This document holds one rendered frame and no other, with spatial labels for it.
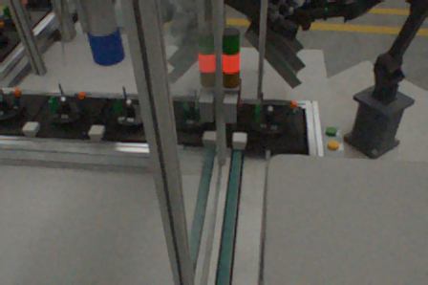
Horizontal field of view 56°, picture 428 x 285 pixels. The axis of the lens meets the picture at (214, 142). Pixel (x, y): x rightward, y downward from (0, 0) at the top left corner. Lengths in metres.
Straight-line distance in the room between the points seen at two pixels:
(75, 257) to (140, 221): 0.21
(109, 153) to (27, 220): 0.33
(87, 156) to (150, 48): 1.09
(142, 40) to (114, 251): 0.93
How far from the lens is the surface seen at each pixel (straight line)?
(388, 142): 1.58
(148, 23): 0.40
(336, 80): 1.93
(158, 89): 0.44
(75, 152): 1.50
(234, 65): 1.07
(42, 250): 1.35
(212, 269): 1.08
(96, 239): 1.31
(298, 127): 1.45
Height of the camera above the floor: 1.89
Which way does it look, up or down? 42 degrees down
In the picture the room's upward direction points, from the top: 2 degrees counter-clockwise
